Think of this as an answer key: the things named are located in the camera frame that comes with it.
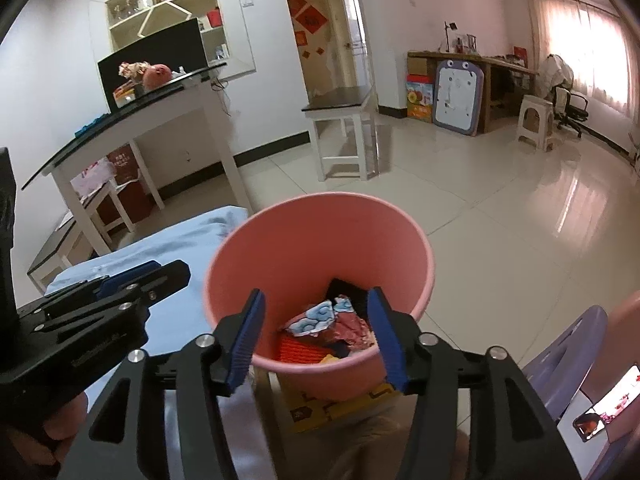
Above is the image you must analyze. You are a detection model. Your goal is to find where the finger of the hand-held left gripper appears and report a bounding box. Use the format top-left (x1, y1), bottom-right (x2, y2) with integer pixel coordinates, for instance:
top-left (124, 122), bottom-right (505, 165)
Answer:
top-left (20, 260), bottom-right (192, 347)
top-left (42, 260), bottom-right (163, 311)

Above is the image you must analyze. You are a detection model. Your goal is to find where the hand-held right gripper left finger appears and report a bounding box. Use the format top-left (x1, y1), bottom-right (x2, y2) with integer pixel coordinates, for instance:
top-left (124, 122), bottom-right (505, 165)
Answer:
top-left (57, 287), bottom-right (266, 480)

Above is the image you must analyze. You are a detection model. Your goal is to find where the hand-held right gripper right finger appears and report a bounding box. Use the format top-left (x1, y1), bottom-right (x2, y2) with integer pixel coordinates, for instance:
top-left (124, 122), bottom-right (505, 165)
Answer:
top-left (365, 286), bottom-right (583, 480)

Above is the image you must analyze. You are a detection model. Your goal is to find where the dark red patterned wrapper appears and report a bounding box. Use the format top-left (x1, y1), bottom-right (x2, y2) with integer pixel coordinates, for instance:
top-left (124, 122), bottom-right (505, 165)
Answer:
top-left (330, 310), bottom-right (378, 358)

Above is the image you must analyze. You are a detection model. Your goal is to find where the red knitted cord bundle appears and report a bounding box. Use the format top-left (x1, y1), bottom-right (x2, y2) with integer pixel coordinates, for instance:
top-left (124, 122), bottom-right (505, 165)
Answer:
top-left (276, 334), bottom-right (326, 363)

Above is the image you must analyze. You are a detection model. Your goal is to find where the black knitted pad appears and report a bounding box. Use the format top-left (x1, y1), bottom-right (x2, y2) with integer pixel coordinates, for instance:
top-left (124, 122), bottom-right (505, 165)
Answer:
top-left (327, 276), bottom-right (373, 311)

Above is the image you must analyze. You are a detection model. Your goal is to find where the pink plastic bucket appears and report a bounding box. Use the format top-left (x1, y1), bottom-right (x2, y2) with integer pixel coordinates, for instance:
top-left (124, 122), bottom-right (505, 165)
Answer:
top-left (203, 191), bottom-right (434, 402)

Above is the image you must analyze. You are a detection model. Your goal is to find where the person's left hand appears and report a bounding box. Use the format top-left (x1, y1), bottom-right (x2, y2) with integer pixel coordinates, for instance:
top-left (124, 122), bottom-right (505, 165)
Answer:
top-left (0, 392), bottom-right (90, 480)

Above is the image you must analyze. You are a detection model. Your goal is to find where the light blue printed sheet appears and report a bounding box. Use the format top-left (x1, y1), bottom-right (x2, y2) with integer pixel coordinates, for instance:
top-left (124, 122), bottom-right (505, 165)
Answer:
top-left (47, 205), bottom-right (271, 480)

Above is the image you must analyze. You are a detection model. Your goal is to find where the long dark-top white bench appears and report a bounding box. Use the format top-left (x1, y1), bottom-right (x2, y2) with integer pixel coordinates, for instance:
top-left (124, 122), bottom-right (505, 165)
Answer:
top-left (27, 180), bottom-right (136, 296)

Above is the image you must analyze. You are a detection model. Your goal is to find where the yellow printed flat box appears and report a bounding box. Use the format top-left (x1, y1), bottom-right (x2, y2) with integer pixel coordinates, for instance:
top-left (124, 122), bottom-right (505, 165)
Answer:
top-left (282, 375), bottom-right (401, 435)

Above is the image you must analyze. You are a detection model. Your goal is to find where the tan cloth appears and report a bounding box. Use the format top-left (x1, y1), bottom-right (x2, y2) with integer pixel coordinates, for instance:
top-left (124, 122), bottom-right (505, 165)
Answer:
top-left (330, 402), bottom-right (473, 480)

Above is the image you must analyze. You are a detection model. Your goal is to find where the dark red box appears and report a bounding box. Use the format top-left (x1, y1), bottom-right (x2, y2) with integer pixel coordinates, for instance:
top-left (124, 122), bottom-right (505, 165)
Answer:
top-left (106, 144), bottom-right (153, 217)

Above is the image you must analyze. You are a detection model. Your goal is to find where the pink gift box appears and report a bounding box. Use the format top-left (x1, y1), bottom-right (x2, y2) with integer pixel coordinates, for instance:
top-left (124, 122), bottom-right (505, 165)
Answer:
top-left (70, 157), bottom-right (118, 196)

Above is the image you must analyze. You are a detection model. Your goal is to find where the blue packet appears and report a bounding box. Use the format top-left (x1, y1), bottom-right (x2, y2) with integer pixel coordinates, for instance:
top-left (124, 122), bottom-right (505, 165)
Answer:
top-left (75, 115), bottom-right (108, 136)

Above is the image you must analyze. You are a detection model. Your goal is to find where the glass-top white table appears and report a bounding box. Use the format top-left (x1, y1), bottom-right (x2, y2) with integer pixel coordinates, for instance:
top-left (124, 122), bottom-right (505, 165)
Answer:
top-left (22, 62), bottom-right (251, 256)

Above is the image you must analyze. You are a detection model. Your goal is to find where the purple plastic chair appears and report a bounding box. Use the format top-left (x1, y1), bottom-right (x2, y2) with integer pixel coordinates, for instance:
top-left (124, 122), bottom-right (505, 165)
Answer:
top-left (520, 305), bottom-right (613, 426)

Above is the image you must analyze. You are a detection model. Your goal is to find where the orange round ball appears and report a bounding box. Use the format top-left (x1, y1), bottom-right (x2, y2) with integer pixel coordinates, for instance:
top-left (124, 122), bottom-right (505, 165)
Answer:
top-left (142, 63), bottom-right (172, 92)

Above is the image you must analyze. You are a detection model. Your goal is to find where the dried flower arrangement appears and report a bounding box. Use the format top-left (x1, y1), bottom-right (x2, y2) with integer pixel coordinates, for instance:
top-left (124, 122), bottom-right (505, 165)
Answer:
top-left (118, 61), bottom-right (151, 86)

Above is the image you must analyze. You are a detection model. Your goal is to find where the smartphone with lit screen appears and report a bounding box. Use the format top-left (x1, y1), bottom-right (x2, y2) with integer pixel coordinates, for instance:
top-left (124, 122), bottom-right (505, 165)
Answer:
top-left (572, 365), bottom-right (640, 442)

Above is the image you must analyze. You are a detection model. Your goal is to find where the black monitor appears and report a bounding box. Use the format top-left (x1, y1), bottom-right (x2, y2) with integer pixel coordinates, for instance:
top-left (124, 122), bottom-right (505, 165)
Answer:
top-left (97, 17), bottom-right (208, 113)

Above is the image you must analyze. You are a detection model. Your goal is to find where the pink rounded object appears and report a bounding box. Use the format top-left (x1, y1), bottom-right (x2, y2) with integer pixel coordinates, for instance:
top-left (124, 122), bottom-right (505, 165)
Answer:
top-left (585, 290), bottom-right (640, 480)

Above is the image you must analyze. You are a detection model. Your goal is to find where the colourful printed box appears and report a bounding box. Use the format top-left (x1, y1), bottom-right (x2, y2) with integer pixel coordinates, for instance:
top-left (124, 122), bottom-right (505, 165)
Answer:
top-left (405, 75), bottom-right (435, 122)

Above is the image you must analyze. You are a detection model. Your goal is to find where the small dark-top white bench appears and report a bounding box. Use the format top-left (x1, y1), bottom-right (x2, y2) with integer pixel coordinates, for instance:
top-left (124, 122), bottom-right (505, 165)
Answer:
top-left (301, 85), bottom-right (379, 182)

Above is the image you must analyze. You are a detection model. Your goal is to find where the purple-framed drawing board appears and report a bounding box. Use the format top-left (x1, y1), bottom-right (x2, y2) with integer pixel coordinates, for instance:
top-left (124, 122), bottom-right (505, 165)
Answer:
top-left (432, 58), bottom-right (485, 137)

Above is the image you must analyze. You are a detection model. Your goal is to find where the white plastic stool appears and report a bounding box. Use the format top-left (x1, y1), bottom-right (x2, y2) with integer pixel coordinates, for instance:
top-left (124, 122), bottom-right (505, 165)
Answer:
top-left (515, 95), bottom-right (556, 153)

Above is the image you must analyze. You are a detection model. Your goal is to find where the red diamond paper decoration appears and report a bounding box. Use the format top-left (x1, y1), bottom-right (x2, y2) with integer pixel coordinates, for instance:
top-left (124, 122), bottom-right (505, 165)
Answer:
top-left (292, 7), bottom-right (329, 36)

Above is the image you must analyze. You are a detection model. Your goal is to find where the black office chair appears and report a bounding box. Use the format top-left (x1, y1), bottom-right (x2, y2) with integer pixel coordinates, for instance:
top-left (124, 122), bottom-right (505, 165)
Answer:
top-left (552, 85), bottom-right (591, 138)

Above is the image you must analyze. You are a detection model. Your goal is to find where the wooden desk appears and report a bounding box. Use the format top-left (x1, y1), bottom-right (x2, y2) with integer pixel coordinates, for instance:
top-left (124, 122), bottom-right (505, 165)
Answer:
top-left (407, 50), bottom-right (541, 133)

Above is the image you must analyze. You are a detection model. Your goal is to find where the white garment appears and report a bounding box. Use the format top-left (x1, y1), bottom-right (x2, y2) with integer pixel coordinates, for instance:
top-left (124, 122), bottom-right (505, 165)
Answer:
top-left (542, 54), bottom-right (573, 98)

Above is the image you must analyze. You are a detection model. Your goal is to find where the light window curtain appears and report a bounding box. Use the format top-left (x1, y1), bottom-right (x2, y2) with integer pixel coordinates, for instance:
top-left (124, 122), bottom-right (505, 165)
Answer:
top-left (520, 0), bottom-right (640, 116)

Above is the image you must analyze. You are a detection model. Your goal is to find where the white recessed wall shelf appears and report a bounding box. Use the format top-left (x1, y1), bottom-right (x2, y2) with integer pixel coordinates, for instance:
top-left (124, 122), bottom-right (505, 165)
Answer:
top-left (90, 0), bottom-right (257, 81)

